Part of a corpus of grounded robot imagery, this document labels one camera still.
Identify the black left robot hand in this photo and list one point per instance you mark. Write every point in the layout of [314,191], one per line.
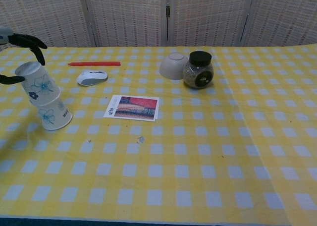
[29,41]

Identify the white paper cup large flower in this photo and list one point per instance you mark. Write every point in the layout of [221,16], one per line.
[39,84]

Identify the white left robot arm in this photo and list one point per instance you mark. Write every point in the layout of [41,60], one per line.
[3,35]

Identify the white paper cup black print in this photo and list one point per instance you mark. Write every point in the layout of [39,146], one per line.
[54,117]

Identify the woven folding screen panel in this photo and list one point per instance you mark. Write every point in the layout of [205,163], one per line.
[284,15]
[210,15]
[49,15]
[126,15]

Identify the red pen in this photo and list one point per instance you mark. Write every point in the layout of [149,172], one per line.
[96,63]

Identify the white grey computer mouse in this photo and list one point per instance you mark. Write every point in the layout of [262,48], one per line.
[90,77]

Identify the postcard with red picture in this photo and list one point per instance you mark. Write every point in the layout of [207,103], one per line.
[133,108]

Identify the metal screen hinge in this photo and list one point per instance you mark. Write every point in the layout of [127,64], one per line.
[168,11]

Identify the beige ceramic bowl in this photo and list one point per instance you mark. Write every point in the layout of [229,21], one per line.
[172,67]

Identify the glass jar with black lid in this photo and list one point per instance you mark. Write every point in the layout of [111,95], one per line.
[198,73]

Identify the yellow white checked tablecloth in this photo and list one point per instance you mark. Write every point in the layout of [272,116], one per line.
[173,161]

